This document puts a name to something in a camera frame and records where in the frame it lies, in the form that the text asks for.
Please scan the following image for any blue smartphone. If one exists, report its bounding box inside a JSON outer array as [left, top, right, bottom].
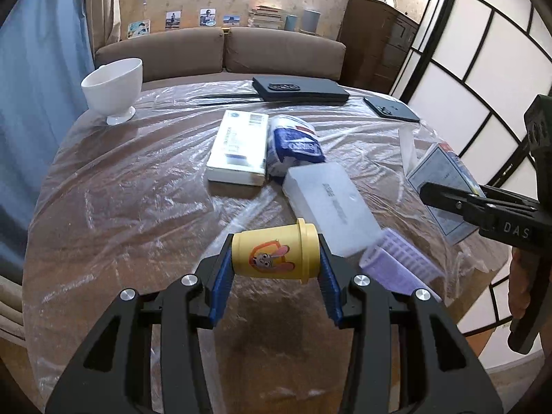
[[363, 96, 421, 122]]

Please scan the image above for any white rectangular box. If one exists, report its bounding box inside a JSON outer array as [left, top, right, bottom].
[[282, 163, 382, 257]]

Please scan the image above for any beige patterned curtain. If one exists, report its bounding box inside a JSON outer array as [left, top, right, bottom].
[[86, 0, 121, 48]]

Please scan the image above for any blue curtain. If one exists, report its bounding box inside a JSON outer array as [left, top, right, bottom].
[[0, 0, 98, 277]]

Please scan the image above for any white footed bowl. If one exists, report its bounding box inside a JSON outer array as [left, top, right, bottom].
[[81, 58, 143, 126]]

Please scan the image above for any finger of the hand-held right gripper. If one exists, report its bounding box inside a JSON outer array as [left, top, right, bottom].
[[420, 182, 538, 227]]

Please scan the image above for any brown sofa back cushion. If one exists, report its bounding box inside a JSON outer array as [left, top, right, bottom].
[[95, 27, 226, 82], [225, 26, 347, 82]]

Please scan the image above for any tilted photo print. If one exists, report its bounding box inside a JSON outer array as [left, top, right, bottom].
[[127, 19, 151, 39]]

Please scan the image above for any person's right hand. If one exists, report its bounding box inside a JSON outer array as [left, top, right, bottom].
[[508, 248, 532, 321]]

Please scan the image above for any yellow toy cup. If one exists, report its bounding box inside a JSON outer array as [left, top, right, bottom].
[[231, 218, 322, 284]]

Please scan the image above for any white printed carton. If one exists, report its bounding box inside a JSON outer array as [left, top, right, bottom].
[[205, 110, 270, 187]]

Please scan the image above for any blue white tissue packet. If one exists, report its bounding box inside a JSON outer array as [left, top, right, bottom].
[[266, 114, 325, 184]]

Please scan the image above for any beige patterned cloth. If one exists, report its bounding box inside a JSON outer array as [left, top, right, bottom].
[[0, 274, 27, 341]]

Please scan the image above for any black cased phone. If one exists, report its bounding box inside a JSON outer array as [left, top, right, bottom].
[[252, 76, 351, 105]]

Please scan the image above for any dark wooden cabinet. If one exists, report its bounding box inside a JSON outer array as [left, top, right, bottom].
[[338, 0, 420, 93]]

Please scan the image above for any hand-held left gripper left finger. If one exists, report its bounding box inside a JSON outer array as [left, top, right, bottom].
[[45, 235, 236, 414]]

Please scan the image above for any grey cylinder speaker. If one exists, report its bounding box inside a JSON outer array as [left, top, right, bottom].
[[302, 9, 322, 34]]

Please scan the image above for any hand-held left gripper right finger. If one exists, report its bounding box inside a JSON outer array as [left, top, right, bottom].
[[317, 233, 504, 414]]

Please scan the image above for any stack of books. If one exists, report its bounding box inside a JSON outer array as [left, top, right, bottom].
[[248, 5, 289, 31]]

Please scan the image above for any black framed sliding screen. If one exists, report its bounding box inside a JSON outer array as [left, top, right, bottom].
[[388, 0, 552, 372]]

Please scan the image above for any purple ribbed plastic item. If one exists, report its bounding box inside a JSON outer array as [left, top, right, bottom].
[[359, 228, 445, 298]]

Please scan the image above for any brown sofa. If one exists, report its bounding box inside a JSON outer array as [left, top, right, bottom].
[[95, 26, 348, 91]]

